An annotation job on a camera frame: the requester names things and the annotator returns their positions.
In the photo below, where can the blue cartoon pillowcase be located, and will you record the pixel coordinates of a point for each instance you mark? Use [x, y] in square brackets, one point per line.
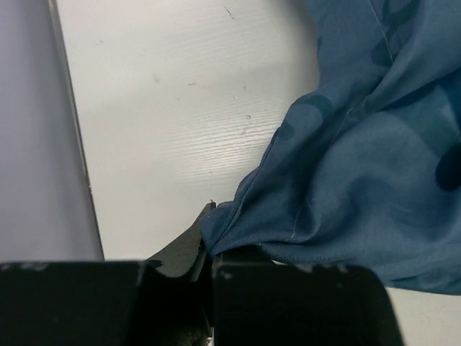
[365, 170]

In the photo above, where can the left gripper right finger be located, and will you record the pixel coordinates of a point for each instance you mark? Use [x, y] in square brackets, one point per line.
[259, 302]

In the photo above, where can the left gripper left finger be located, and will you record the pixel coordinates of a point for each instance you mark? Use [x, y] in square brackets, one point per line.
[162, 300]

